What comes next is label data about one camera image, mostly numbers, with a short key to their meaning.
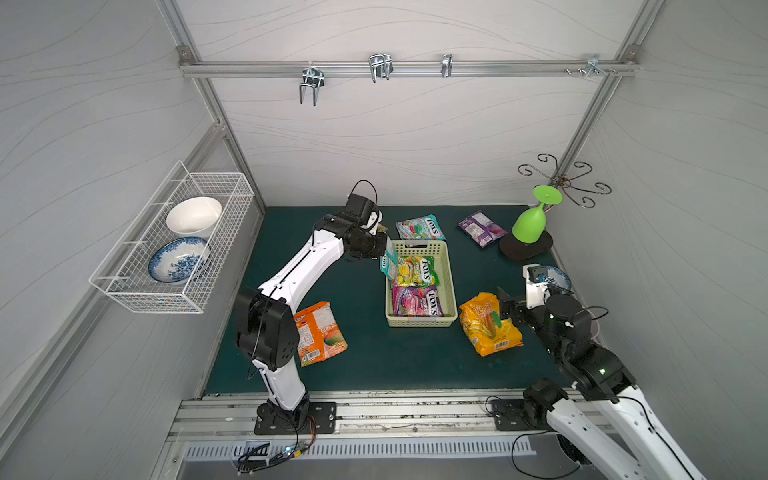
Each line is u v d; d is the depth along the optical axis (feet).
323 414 2.41
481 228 3.66
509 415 2.41
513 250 3.53
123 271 1.85
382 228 3.74
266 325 1.48
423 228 3.67
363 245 2.31
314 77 2.57
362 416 2.46
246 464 2.21
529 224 2.80
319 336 2.84
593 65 2.51
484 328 2.79
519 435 2.23
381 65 2.50
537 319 1.95
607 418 1.52
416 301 2.99
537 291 1.99
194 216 2.31
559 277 3.15
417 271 3.25
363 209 2.22
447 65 2.60
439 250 3.36
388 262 2.89
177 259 2.13
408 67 2.58
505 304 2.11
